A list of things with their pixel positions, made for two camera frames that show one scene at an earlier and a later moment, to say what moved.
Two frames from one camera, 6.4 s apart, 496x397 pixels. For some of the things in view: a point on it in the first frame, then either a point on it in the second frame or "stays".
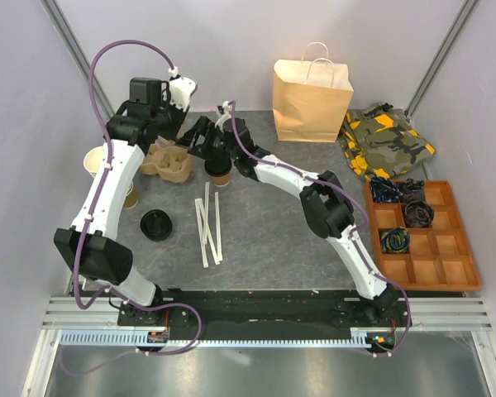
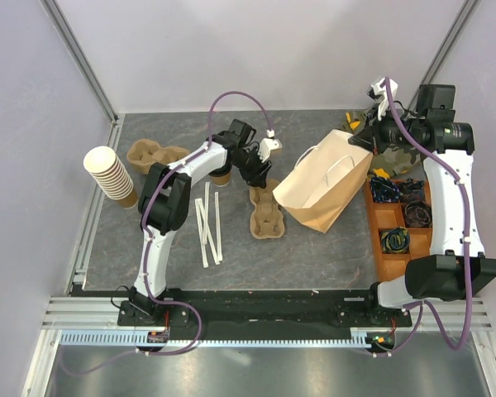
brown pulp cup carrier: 173,162 stays
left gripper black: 181,117 to 257,177
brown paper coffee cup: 221,181 stays
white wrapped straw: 200,225 stays
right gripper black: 203,126 to 374,138
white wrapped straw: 207,208 stays
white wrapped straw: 210,236 stays
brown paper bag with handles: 312,98 to 326,181
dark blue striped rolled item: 383,190 stays
